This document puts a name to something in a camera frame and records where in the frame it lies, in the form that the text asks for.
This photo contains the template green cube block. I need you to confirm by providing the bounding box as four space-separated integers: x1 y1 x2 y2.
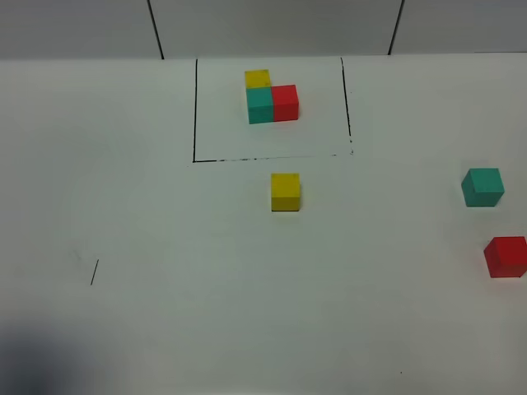
246 87 274 124

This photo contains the template red cube block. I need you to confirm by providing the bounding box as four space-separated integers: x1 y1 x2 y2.
271 85 300 122

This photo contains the template yellow cube block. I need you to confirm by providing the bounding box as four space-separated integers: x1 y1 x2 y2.
245 69 272 89

